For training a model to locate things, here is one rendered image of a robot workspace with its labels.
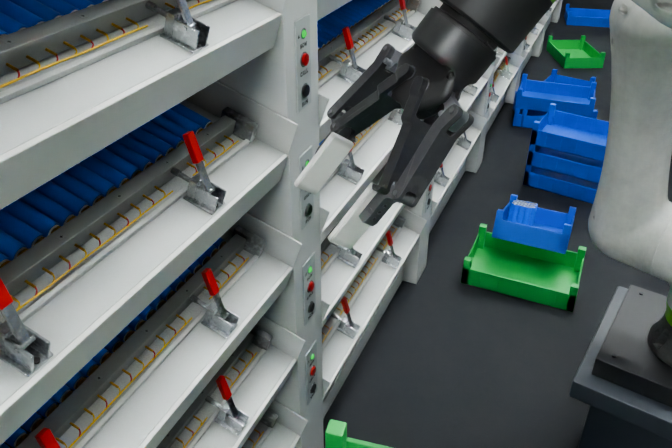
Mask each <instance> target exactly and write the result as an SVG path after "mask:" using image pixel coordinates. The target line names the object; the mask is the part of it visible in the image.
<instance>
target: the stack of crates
mask: <svg viewBox="0 0 672 448"><path fill-rule="evenodd" d="M556 105H557V104H555V103H551V104H550V106H549V111H548V112H547V113H546V114H545V116H544V117H543V118H542V119H541V120H540V121H536V120H535V121H534V123H533V129H532V134H531V140H530V146H529V152H528V157H527V163H526V169H525V175H524V181H523V185H527V186H530V187H534V188H537V189H541V190H545V191H548V192H552V193H556V194H559V195H563V196H566V197H570V198H574V199H577V200H581V201H584V202H588V203H592V204H593V202H594V199H595V195H596V192H597V188H598V184H599V180H600V176H601V171H602V166H603V161H604V155H605V149H606V142H607V135H608V126H609V122H608V121H604V120H599V119H594V118H590V117H585V116H581V115H576V114H571V113H567V112H562V111H557V110H556Z"/></svg>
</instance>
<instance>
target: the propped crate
mask: <svg viewBox="0 0 672 448"><path fill-rule="evenodd" d="M517 197H518V195H514V194H511V197H510V202H509V203H508V204H507V205H506V207H505V208H504V209H503V210H502V209H498V210H497V213H496V218H495V223H494V228H493V233H492V237H493V238H498V239H502V240H506V241H510V242H515V243H519V244H523V245H528V246H532V247H536V248H540V249H545V250H549V251H553V252H558V253H562V254H566V250H567V247H568V243H569V239H570V235H571V231H572V227H573V222H574V218H575V213H576V207H572V206H570V208H569V212H568V214H567V213H562V212H558V211H553V210H548V209H543V208H539V207H537V211H536V215H535V220H534V223H533V225H532V226H528V225H524V224H519V223H515V222H510V221H508V216H509V211H510V206H511V202H513V201H515V200H517Z"/></svg>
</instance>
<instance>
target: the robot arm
mask: <svg viewBox="0 0 672 448"><path fill-rule="evenodd" d="M440 1H441V2H442V3H443V4H442V5H441V6H440V8H438V7H437V6H435V7H434V8H432V7H431V9H430V10H429V11H428V13H427V14H426V15H425V17H424V18H423V19H422V21H421V22H420V23H419V25H418V26H417V27H416V28H415V30H414V31H413V33H412V40H413V41H414V42H415V43H414V45H413V46H412V47H411V48H410V49H409V50H407V51H406V52H404V53H402V52H401V51H399V50H398V49H396V48H395V47H393V46H392V45H391V44H389V43H387V44H385V45H384V46H383V47H382V49H381V51H380V52H379V54H378V56H377V57H376V59H375V61H374V62H373V63H372V64H371V65H370V66H369V67H368V68H367V69H366V71H365V72H364V73H363V74H362V75H361V76H360V77H359V78H358V79H357V80H356V81H355V82H354V83H353V84H352V85H351V86H350V87H349V88H348V89H347V91H346V92H345V93H344V94H343V95H342V96H341V97H340V98H339V99H338V100H337V101H336V102H335V103H334V104H333V105H332V106H331V107H330V108H329V110H328V112H327V116H328V117H329V118H330V119H331V122H332V124H331V126H330V130H331V131H330V132H329V134H328V135H327V136H326V138H325V139H324V140H323V142H322V143H321V144H320V146H319V147H318V148H317V150H316V152H315V155H314V157H313V158H312V159H311V161H310V162H309V163H308V165H307V166H306V167H305V169H304V170H303V171H302V173H301V174H300V175H299V177H298V178H297V179H296V181H295V182H294V185H295V187H297V188H299V189H302V190H304V191H307V192H309V193H311V194H314V195H316V194H317V193H318V192H319V190H320V189H321V188H322V186H323V185H324V184H325V182H326V181H327V180H328V179H329V177H330V176H331V175H332V173H333V172H334V171H335V169H336V168H337V167H338V166H339V164H340V163H341V162H342V160H343V159H344V158H345V157H346V155H347V154H348V153H349V151H350V150H351V149H352V147H353V146H354V144H353V142H356V139H355V136H356V135H358V134H359V133H361V132H362V131H363V130H365V129H366V128H368V127H369V126H371V125H372V124H374V123H375V122H377V121H378V120H380V119H381V118H382V117H384V116H385V115H387V114H388V113H390V112H391V111H393V110H394V109H401V108H402V109H403V113H402V115H401V121H402V126H401V129H400V131H399V134H398V136H397V139H396V141H395V144H394V146H393V149H392V151H391V154H390V156H389V159H388V161H387V164H386V167H385V169H384V172H383V174H382V177H381V179H380V182H379V184H378V185H377V184H374V183H370V184H369V186H368V187H367V188H366V189H365V191H364V192H363V193H362V194H361V196H360V197H359V198H358V199H357V201H356V202H355V203H354V204H353V206H352V207H351V208H350V209H349V211H348V212H347V213H346V215H345V216H344V217H343V218H342V220H341V221H340V222H339V223H338V225H337V226H336V227H335V228H334V230H333V231H332V232H331V233H330V235H329V236H328V240H329V241H330V242H332V243H334V244H337V245H340V246H343V247H346V248H349V249H351V248H352V247H353V246H354V245H355V243H356V242H357V241H358V240H359V239H360V237H361V236H362V235H363V234H364V232H365V231H366V230H367V229H368V228H369V226H374V225H376V224H377V223H378V222H379V221H380V219H381V218H382V217H383V216H384V215H385V213H386V212H387V211H388V210H389V209H390V207H391V206H392V205H393V204H394V203H396V202H400V203H402V204H404V205H406V206H409V207H415V206H416V205H417V203H418V202H419V200H420V198H421V197H422V195H423V193H424V192H425V190H426V189H427V187H428V185H429V184H430V182H431V180H432V179H433V177H434V176H435V174H436V172H437V171H438V169H439V168H440V166H441V164H442V163H443V161H444V159H445V158H446V156H447V155H448V153H449V151H450V150H451V148H452V146H453V145H454V143H455V142H456V140H457V138H459V137H460V136H461V135H462V134H463V133H464V132H465V131H466V130H467V129H468V128H469V127H470V126H471V125H472V124H473V122H474V117H473V116H472V115H471V114H469V113H468V112H466V111H465V110H464V109H463V108H462V106H461V105H460V104H459V102H458V101H459V99H460V96H461V93H462V91H463V89H464V88H465V87H466V86H467V85H469V84H470V85H473V84H475V83H477V81H478V80H479V79H480V78H481V77H482V75H483V74H484V73H485V72H486V70H487V69H488V68H489V67H490V65H491V64H492V63H493V62H494V61H495V59H496V57H495V56H496V55H497V53H496V52H495V51H493V50H495V49H496V48H497V46H498V47H500V48H501V49H502V50H504V51H505V52H507V53H513V52H514V51H515V50H516V48H517V47H518V46H519V45H520V44H521V42H522V41H523V40H524V39H525V38H526V36H527V35H528V34H529V33H530V31H531V30H532V29H533V28H534V27H535V25H536V24H537V23H538V22H539V20H540V19H541V18H542V17H543V16H544V14H545V13H546V12H547V11H548V9H549V8H550V7H551V6H552V4H553V3H554V2H555V1H556V0H440ZM609 26H610V44H611V101H610V115H609V126H608V135H607V142H606V149H605V155H604V161H603V166H602V171H601V176H600V180H599V184H598V188H597V192H596V195H595V199H594V202H593V206H592V209H591V212H590V215H589V219H588V231H589V235H590V238H591V240H592V242H593V243H594V245H595V246H596V247H597V249H598V250H599V251H600V252H602V253H603V254H604V255H606V256H608V257H610V258H612V259H614V260H617V261H619V262H621V263H624V264H626V265H629V266H631V267H633V268H636V269H638V270H640V271H643V272H645V273H648V274H650V275H652V276H655V277H657V278H659V279H662V280H664V281H666V282H668V283H669V285H670V290H669V293H668V296H667V300H666V305H667V306H666V311H665V314H664V315H663V317H662V318H661V319H660V320H659V321H658V322H656V323H654V324H653V325H652V326H651V328H650V331H649V334H648V343H649V346H650V348H651V350H652V351H653V352H654V354H655V355H656V356H657V357H658V358H659V359H660V360H662V361H663V362H664V363H666V364H667V365H669V366H670V367H672V202H670V201H669V200H668V182H669V171H670V163H671V155H672V0H614V2H613V4H612V7H611V11H610V16H609ZM342 110H345V111H346V112H345V113H343V112H342ZM420 119H424V121H422V120H420ZM394 181H396V182H395V185H392V184H393V182H394Z"/></svg>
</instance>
